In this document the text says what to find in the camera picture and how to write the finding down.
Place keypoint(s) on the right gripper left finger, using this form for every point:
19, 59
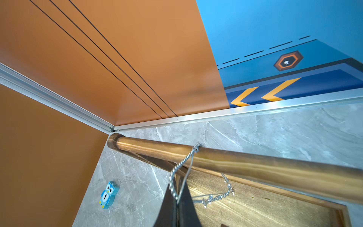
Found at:
167, 216

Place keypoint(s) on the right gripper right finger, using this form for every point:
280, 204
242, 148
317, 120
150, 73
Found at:
186, 213

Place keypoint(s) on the wooden jewelry display stand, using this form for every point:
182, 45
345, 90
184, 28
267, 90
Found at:
233, 189

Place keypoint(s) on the small blue owl toy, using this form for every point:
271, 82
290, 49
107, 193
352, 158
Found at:
108, 195

